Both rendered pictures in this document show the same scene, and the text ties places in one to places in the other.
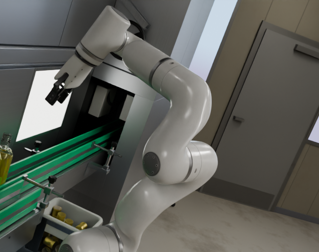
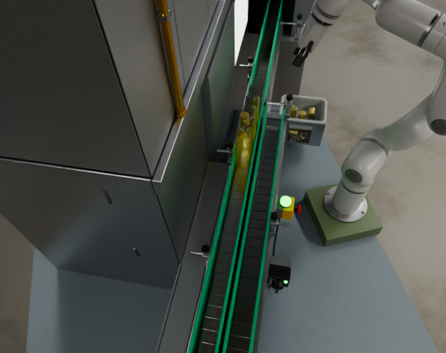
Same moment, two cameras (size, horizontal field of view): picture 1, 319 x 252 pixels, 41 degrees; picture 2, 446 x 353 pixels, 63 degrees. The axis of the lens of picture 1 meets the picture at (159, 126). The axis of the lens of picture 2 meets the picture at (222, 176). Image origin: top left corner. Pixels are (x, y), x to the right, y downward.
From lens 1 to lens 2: 0.71 m
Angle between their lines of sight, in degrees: 40
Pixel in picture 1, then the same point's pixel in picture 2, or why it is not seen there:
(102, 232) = (372, 149)
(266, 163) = not seen: outside the picture
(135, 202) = (411, 137)
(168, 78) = (445, 44)
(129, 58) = (388, 23)
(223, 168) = not seen: outside the picture
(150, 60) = (417, 25)
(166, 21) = not seen: outside the picture
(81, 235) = (360, 160)
